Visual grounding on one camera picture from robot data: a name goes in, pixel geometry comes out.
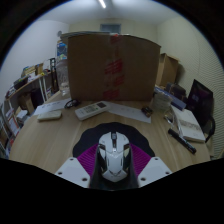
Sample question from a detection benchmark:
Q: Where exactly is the black mesh office chair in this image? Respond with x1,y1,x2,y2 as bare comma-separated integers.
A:
186,78,217,138

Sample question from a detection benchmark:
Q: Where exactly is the cluttered shelf unit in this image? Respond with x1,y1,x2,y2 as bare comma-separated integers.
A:
0,57,58,158

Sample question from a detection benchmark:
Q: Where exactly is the blue book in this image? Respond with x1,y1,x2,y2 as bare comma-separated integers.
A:
153,85,187,111

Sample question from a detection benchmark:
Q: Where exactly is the open white notebook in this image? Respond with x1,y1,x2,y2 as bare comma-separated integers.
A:
171,105,207,144

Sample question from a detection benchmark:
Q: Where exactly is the white paper sheet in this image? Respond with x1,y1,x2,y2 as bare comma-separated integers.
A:
106,101,153,124
33,98,73,116

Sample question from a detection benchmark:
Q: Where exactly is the black marker pen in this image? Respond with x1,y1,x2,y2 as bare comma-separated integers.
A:
167,128,198,155

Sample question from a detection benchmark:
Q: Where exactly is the white and black computer mouse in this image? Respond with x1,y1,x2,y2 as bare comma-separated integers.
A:
96,131,132,183

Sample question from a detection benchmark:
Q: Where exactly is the small white flat case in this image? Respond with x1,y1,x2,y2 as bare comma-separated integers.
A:
36,109,63,122

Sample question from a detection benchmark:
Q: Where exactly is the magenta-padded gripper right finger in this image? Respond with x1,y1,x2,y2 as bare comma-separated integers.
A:
128,143,173,189

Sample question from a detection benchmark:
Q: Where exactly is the clear plastic water bottle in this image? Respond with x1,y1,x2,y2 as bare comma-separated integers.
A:
55,54,71,98

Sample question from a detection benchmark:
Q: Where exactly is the tall open cardboard box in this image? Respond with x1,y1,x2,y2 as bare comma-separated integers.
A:
155,52,180,88

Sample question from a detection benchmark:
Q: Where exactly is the clear round plastic container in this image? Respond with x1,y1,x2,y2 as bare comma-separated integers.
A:
152,92,173,113

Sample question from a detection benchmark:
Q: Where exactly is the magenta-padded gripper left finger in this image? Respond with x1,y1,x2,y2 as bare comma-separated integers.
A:
54,143,101,189

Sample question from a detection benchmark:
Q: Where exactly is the large brown cardboard box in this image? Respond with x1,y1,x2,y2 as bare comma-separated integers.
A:
67,33,162,102

